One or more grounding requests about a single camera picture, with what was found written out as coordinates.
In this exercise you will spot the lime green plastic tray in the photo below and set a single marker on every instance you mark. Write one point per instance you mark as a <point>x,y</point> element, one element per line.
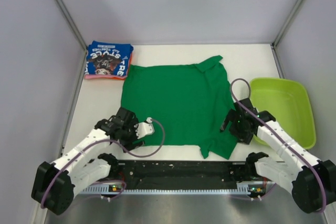
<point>289,103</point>

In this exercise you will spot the grey slotted cable duct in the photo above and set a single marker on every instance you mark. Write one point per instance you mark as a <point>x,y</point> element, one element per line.
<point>241,189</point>

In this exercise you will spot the blue printed folded t-shirt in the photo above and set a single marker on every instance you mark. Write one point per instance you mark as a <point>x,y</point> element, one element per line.
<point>103,57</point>

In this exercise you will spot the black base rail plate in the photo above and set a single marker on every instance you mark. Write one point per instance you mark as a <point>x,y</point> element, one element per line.
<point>182,175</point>

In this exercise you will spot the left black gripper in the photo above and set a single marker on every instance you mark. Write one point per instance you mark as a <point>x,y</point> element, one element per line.
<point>126,144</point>

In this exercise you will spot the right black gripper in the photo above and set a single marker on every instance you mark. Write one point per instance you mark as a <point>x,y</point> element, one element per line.
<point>244,137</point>

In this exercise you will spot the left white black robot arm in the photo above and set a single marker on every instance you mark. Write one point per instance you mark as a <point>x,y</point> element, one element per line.
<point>57,183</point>

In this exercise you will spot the orange folded t-shirt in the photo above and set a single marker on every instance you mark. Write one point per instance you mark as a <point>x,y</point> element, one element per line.
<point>121,71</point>

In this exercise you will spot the pink folded t-shirt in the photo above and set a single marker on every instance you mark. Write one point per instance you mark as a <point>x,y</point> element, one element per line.
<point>98,76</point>

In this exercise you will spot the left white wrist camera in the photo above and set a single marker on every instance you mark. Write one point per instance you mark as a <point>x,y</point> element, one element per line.
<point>144,128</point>

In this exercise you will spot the green t-shirt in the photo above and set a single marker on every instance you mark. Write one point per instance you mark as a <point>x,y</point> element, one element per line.
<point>190,101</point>

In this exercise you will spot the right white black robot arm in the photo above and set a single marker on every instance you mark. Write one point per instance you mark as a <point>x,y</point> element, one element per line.
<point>309,180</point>

